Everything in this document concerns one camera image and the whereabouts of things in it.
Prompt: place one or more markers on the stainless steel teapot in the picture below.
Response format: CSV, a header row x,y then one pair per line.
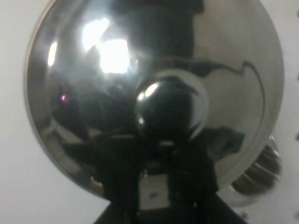
x,y
155,105

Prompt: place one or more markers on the right steel teacup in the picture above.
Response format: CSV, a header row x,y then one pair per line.
x,y
260,178

